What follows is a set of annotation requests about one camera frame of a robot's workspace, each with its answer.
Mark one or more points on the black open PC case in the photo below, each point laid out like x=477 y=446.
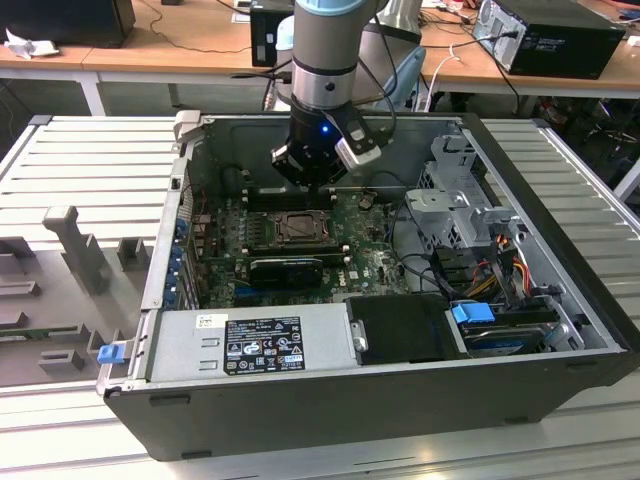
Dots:
x=300 y=420

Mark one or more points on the green motherboard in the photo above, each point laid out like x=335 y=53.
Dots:
x=370 y=265

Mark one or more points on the black cylindrical board component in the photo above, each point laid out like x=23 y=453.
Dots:
x=232 y=180

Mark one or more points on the large black box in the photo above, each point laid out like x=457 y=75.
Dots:
x=65 y=22

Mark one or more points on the crumpled white paper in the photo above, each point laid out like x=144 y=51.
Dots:
x=30 y=46

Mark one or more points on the black PC tower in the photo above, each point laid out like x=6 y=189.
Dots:
x=560 y=45

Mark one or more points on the grey metal drive cage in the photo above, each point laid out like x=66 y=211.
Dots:
x=435 y=200

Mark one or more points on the CPU socket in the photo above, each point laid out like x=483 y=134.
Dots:
x=305 y=243

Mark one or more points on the round coin battery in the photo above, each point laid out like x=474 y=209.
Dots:
x=365 y=202

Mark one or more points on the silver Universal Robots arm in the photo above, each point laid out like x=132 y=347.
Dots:
x=325 y=50

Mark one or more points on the grey parts rack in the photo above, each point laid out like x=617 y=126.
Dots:
x=65 y=300

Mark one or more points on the black plastic air shroud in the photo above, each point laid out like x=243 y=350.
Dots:
x=400 y=330

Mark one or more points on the pale blue teach pendant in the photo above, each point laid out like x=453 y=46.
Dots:
x=410 y=80

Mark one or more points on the black graphics card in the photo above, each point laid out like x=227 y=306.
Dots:
x=285 y=274

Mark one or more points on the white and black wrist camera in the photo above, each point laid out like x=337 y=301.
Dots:
x=360 y=150

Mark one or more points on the blue case latch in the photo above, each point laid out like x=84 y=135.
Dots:
x=111 y=354

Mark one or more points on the black chair base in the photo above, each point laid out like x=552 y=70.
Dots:
x=610 y=137

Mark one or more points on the blue expansion slot clips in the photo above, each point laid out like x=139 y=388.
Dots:
x=176 y=260

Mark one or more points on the green RAM stick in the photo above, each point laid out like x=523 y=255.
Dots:
x=20 y=334

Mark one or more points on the small black computer box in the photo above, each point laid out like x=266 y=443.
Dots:
x=262 y=35

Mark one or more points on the blue disk carrier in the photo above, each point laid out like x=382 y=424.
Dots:
x=472 y=320

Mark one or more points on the black RAM slot bank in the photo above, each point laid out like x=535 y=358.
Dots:
x=270 y=199
x=300 y=248

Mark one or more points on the hard disk drive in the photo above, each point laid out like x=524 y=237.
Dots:
x=505 y=342

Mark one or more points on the grey power supply unit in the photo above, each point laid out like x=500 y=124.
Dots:
x=190 y=350

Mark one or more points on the wooden desk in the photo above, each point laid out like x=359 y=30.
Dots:
x=150 y=45
x=465 y=65

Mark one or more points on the silver CPU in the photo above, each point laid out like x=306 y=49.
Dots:
x=303 y=226

